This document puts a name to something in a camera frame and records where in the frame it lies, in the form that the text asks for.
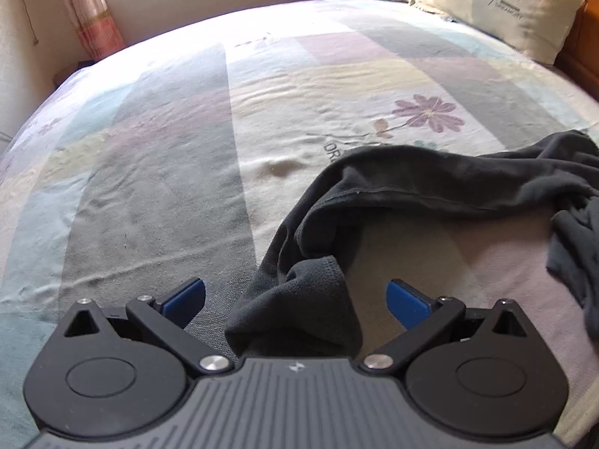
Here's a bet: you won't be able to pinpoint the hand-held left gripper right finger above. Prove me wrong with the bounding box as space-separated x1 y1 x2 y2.
358 278 534 377

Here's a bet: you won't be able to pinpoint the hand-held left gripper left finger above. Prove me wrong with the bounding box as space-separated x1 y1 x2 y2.
63 277 235 377

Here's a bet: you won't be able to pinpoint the dark grey pants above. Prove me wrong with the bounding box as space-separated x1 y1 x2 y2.
225 131 599 366

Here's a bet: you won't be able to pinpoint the patchwork floral bed sheet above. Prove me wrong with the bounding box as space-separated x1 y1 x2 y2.
0 0 599 449

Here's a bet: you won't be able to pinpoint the pink checked curtain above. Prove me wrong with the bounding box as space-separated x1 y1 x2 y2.
51 0 126 61

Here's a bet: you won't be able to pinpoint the wooden headboard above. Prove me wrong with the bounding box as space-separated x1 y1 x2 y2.
515 0 599 104

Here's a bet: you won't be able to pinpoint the large beige printed pillow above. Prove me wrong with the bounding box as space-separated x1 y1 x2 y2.
412 0 588 66

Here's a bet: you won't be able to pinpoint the thin wall cord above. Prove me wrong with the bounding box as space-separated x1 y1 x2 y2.
14 0 40 48

